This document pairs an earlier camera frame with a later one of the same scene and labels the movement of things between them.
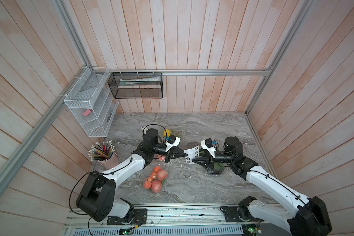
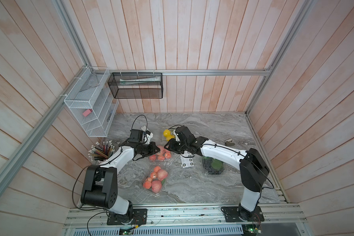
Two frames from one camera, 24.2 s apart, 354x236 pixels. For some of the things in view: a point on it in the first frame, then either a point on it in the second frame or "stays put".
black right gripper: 210,159 -> 171,142
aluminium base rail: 180,220 stays put
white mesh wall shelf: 92,97 stays put
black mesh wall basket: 136,85 stays put
